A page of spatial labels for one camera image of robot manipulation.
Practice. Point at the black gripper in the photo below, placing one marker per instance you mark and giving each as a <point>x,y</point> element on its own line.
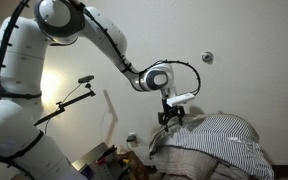
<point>170,111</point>

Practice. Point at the grey white striped garment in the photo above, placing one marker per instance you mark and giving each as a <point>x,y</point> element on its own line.
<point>217,140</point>

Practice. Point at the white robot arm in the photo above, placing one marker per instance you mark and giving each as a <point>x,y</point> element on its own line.
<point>4,133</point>

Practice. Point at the beige quilted blanket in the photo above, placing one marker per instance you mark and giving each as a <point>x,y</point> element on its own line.
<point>184,160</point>

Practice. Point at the small yellow tool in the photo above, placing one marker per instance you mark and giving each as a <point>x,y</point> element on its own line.
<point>126,161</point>

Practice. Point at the black webcam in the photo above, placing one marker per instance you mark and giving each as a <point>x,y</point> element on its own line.
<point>85,79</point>

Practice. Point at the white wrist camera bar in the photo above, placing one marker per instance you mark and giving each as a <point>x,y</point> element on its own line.
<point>180,99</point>

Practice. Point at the wall outlet adapter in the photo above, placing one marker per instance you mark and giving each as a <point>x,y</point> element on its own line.
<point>131,137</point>

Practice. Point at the round metal wall knob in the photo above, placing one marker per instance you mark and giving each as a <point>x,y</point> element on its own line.
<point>207,57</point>

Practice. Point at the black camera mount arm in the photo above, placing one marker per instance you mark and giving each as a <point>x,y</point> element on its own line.
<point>67,106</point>

